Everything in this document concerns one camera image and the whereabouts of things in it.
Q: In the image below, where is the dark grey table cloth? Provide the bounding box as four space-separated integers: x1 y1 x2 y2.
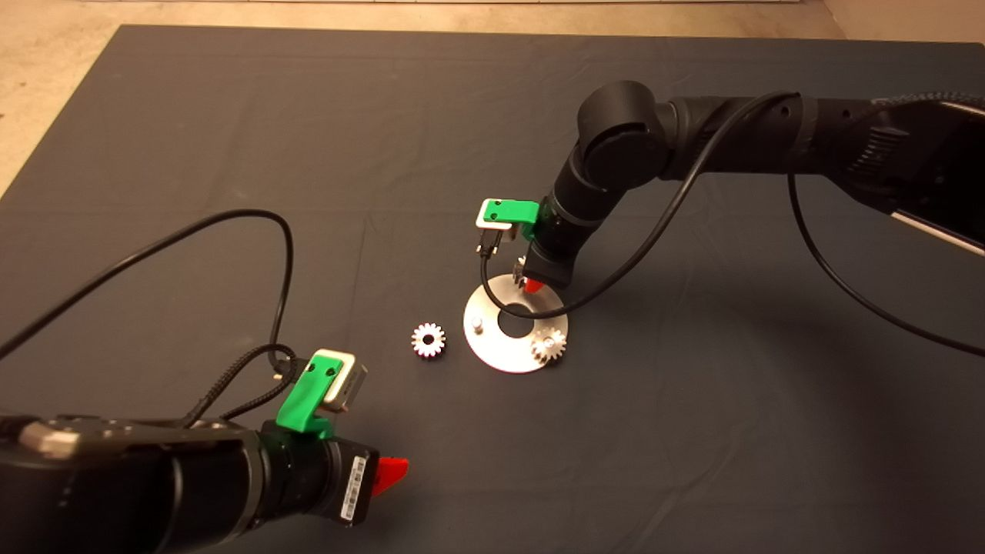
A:
0 25 985 554

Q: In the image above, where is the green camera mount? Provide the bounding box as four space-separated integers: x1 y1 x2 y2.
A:
275 355 347 436
481 199 544 242

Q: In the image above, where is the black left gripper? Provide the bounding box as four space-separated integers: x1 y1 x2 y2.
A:
258 419 410 528

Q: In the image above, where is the bright steel planetary gear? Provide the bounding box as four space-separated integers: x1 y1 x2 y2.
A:
412 322 447 359

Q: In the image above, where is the smooth black left camera cable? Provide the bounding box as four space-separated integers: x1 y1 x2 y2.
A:
0 209 297 370

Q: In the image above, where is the green left camera mount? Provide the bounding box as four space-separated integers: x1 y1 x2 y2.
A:
275 355 347 436

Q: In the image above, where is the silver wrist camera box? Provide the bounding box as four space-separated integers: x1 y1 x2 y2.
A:
475 199 519 259
273 349 368 413

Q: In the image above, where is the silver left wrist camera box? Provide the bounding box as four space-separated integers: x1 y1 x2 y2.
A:
273 349 368 413

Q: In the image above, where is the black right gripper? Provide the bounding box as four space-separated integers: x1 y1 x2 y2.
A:
523 196 593 295

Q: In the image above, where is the green right camera mount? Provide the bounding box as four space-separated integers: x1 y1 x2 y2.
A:
481 199 544 242

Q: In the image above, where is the round metal carrier plate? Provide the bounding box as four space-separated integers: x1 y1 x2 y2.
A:
463 273 570 375

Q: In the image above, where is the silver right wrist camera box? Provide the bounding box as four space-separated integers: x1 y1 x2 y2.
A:
475 199 519 259

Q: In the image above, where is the braided black left arm cable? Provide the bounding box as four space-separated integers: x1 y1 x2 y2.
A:
181 343 297 429

